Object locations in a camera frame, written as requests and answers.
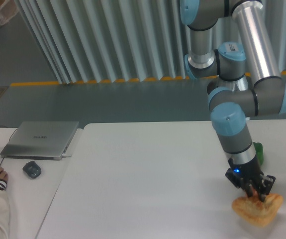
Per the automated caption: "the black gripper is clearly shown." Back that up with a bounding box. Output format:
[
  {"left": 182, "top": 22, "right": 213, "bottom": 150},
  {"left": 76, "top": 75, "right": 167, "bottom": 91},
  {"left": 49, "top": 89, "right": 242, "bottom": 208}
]
[{"left": 225, "top": 155, "right": 275, "bottom": 201}]

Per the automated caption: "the triangular golden bread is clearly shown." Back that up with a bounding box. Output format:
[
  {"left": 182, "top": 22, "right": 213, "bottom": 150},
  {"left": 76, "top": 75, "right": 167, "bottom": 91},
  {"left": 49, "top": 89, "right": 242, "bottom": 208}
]
[{"left": 232, "top": 193, "right": 284, "bottom": 228}]

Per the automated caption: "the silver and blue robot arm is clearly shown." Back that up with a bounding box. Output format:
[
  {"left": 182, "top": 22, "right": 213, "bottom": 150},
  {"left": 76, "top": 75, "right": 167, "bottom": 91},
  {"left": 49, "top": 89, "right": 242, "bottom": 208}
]
[{"left": 180, "top": 0, "right": 286, "bottom": 201}]

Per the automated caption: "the brown egg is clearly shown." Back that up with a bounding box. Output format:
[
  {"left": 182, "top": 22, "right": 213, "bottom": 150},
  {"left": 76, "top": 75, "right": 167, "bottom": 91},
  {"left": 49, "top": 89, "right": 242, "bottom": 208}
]
[{"left": 251, "top": 189, "right": 258, "bottom": 197}]

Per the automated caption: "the green bell pepper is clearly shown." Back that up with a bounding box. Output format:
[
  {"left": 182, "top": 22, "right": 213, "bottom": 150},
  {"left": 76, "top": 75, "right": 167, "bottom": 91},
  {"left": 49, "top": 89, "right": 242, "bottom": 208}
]
[{"left": 253, "top": 142, "right": 264, "bottom": 166}]

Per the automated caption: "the corrugated metal panel barrier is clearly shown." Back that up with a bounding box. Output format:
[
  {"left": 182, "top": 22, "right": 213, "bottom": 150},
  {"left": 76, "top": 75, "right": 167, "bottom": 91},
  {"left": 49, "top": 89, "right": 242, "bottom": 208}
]
[{"left": 15, "top": 0, "right": 286, "bottom": 84}]

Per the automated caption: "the dark grey 3D mouse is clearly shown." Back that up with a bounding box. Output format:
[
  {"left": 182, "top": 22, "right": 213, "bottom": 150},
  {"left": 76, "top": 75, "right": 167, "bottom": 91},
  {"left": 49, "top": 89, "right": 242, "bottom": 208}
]
[{"left": 22, "top": 161, "right": 42, "bottom": 179}]

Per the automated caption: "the silver closed laptop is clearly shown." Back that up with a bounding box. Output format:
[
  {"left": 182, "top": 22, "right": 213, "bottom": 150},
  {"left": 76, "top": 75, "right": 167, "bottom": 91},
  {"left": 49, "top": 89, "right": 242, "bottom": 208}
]
[{"left": 0, "top": 121, "right": 79, "bottom": 160}]

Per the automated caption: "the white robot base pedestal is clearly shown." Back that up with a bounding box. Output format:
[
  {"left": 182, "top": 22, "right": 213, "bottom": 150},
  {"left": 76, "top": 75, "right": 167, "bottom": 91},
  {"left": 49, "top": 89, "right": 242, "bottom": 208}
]
[{"left": 207, "top": 81, "right": 218, "bottom": 95}]

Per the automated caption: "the white laptop charging cable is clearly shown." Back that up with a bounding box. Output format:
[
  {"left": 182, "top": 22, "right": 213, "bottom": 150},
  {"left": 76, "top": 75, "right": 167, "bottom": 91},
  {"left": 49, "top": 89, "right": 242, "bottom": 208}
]
[{"left": 62, "top": 134, "right": 77, "bottom": 158}]

